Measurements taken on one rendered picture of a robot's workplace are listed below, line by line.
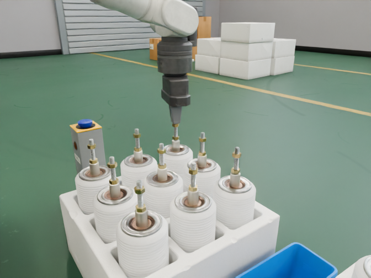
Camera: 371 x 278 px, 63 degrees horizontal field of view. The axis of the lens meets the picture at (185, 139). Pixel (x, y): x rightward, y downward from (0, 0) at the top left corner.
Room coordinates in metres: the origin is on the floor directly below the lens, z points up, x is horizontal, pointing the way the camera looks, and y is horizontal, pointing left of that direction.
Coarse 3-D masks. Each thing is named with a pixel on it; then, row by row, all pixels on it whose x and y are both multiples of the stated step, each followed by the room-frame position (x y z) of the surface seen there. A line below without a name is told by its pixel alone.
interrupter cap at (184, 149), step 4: (180, 144) 0.82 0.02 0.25; (168, 148) 0.79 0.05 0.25; (180, 148) 0.80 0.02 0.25; (184, 148) 0.79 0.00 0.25; (188, 148) 0.79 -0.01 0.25; (168, 152) 0.77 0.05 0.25; (172, 152) 0.76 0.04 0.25; (176, 152) 0.77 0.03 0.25; (180, 152) 0.76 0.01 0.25; (184, 152) 0.76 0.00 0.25
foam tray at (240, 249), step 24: (72, 192) 0.68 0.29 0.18; (72, 216) 0.58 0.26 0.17; (264, 216) 0.57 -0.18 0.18; (72, 240) 0.60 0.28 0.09; (96, 240) 0.49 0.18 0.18; (168, 240) 0.49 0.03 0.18; (216, 240) 0.49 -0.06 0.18; (240, 240) 0.50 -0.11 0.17; (264, 240) 0.55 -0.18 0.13; (96, 264) 0.46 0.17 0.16; (192, 264) 0.43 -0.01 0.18; (216, 264) 0.47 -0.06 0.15; (240, 264) 0.51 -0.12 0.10
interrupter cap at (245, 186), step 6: (222, 180) 0.61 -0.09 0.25; (228, 180) 0.61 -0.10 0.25; (240, 180) 0.61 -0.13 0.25; (246, 180) 0.61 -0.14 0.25; (222, 186) 0.58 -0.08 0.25; (228, 186) 0.58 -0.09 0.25; (240, 186) 0.59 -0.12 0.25; (246, 186) 0.58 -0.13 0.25; (228, 192) 0.56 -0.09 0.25; (234, 192) 0.56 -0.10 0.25; (240, 192) 0.56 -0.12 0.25; (246, 192) 0.56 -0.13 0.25
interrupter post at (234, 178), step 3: (231, 174) 0.59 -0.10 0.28; (234, 174) 0.59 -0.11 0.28; (237, 174) 0.59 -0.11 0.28; (231, 177) 0.59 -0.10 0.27; (234, 177) 0.59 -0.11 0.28; (237, 177) 0.59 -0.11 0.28; (231, 180) 0.59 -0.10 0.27; (234, 180) 0.59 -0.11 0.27; (237, 180) 0.59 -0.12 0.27; (231, 183) 0.59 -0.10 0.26; (234, 183) 0.59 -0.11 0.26; (237, 183) 0.59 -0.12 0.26; (234, 186) 0.58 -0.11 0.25; (237, 186) 0.59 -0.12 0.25
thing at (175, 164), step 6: (168, 156) 0.75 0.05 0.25; (174, 156) 0.75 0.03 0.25; (180, 156) 0.75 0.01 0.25; (186, 156) 0.75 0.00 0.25; (192, 156) 0.78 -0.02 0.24; (168, 162) 0.74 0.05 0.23; (174, 162) 0.74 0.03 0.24; (180, 162) 0.74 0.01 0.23; (186, 162) 0.75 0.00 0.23; (168, 168) 0.74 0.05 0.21; (174, 168) 0.74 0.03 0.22; (180, 168) 0.74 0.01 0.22; (180, 174) 0.74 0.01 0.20
